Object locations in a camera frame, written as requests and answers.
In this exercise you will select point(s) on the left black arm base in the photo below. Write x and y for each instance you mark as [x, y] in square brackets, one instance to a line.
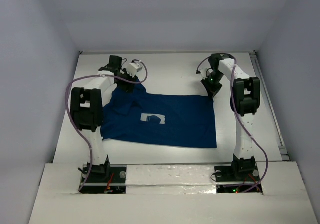
[104, 179]

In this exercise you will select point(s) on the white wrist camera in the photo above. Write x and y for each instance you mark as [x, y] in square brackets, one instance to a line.
[206, 72]
[133, 68]

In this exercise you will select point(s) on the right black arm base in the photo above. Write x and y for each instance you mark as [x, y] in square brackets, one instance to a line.
[228, 183]

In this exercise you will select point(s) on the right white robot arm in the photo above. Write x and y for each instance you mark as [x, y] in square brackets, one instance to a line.
[245, 101]

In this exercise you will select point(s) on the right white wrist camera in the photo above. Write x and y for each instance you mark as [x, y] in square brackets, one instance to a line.
[206, 72]

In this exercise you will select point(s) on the blue mickey mouse t-shirt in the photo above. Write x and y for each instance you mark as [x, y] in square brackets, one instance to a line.
[186, 121]

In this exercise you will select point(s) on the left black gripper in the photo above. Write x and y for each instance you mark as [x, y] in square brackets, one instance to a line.
[126, 83]

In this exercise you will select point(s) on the aluminium rail at table edge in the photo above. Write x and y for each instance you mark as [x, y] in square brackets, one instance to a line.
[257, 69]

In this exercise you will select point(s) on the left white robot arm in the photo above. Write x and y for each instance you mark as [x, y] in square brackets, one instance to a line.
[86, 109]

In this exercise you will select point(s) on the silver foil tape strip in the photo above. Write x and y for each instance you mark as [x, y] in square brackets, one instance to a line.
[177, 179]

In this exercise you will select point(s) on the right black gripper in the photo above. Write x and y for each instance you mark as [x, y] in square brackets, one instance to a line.
[212, 90]

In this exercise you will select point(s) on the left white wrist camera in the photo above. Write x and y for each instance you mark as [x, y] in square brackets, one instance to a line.
[133, 68]

